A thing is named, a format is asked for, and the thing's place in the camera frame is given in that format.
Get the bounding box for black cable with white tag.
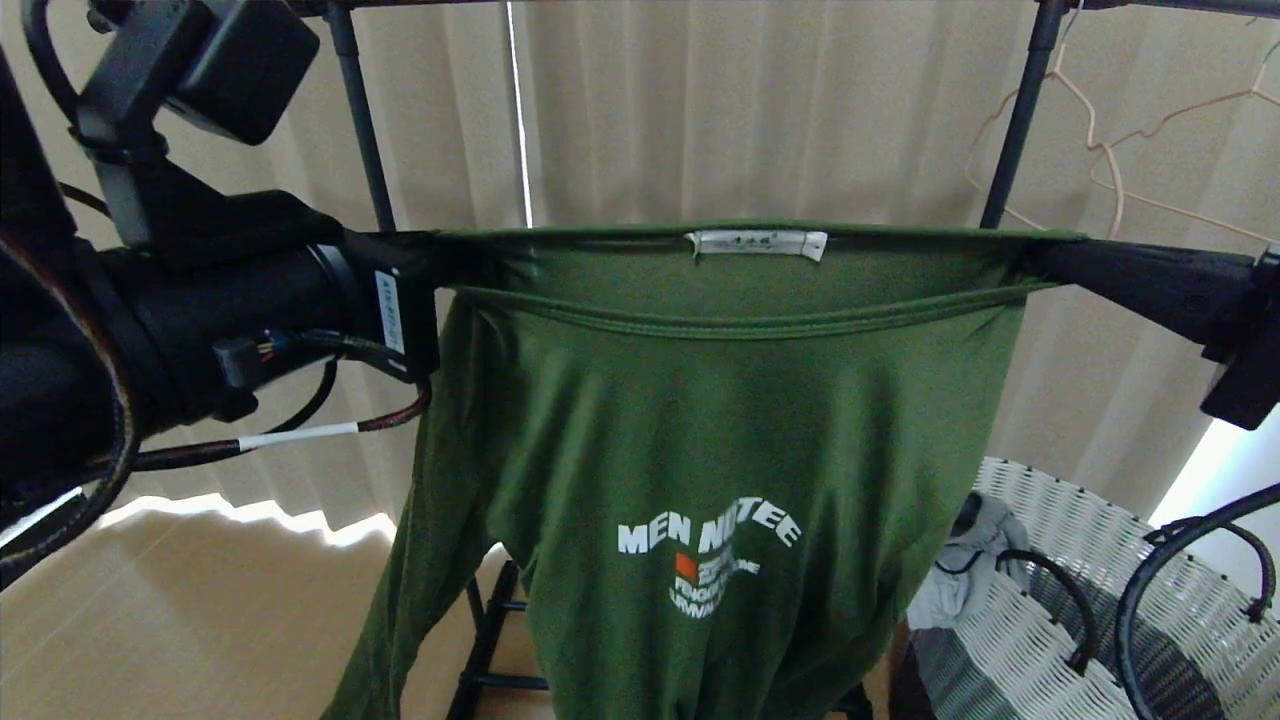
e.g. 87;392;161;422
60;385;433;476

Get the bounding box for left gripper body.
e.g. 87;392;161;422
110;232;441;426

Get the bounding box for black clothes rack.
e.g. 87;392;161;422
290;0;1280;720

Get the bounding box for pale grey shorts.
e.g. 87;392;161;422
905;490;1031;631

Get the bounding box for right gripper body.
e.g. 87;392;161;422
1200;245;1280;431

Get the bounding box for green long-sleeved shirt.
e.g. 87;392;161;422
320;222;1086;720

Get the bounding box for pink clothes hanger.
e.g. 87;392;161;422
1090;40;1280;246
965;10;1126;241

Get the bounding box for white laundry basket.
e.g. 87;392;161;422
905;457;1280;720

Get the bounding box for beige curtain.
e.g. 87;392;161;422
0;0;1280;546

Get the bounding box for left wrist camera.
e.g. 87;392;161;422
72;0;346;271

